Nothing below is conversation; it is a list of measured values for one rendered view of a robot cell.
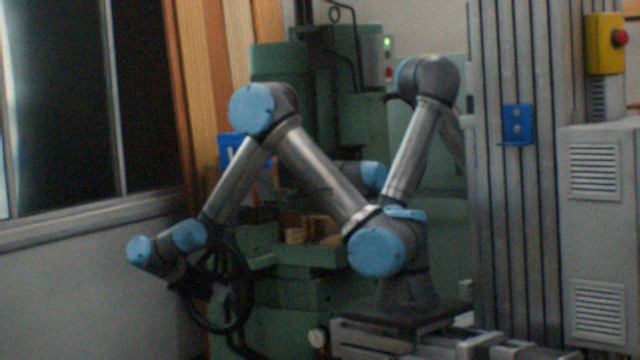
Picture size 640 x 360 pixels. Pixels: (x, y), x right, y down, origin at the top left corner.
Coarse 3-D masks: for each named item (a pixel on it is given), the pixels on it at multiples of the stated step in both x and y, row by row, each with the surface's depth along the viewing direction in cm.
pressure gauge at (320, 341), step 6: (318, 324) 283; (312, 330) 282; (318, 330) 280; (324, 330) 280; (312, 336) 282; (318, 336) 281; (324, 336) 279; (312, 342) 282; (318, 342) 281; (324, 342) 279; (318, 348) 281; (324, 348) 283
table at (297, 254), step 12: (312, 240) 295; (276, 252) 295; (288, 252) 292; (300, 252) 289; (312, 252) 286; (324, 252) 284; (336, 252) 282; (228, 264) 294; (252, 264) 288; (264, 264) 291; (288, 264) 292; (300, 264) 290; (312, 264) 287; (324, 264) 284; (336, 264) 282; (348, 264) 286
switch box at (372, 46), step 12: (360, 36) 320; (372, 36) 317; (384, 36) 320; (372, 48) 318; (372, 60) 318; (384, 60) 320; (372, 72) 319; (384, 72) 320; (372, 84) 320; (384, 84) 320
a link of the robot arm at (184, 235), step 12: (180, 228) 245; (192, 228) 245; (204, 228) 249; (156, 240) 248; (168, 240) 246; (180, 240) 245; (192, 240) 244; (204, 240) 248; (156, 252) 248; (168, 252) 247; (180, 252) 246; (192, 252) 247
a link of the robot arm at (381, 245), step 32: (256, 96) 228; (288, 96) 237; (256, 128) 228; (288, 128) 229; (288, 160) 230; (320, 160) 228; (320, 192) 227; (352, 192) 227; (352, 224) 224; (384, 224) 224; (352, 256) 223; (384, 256) 221
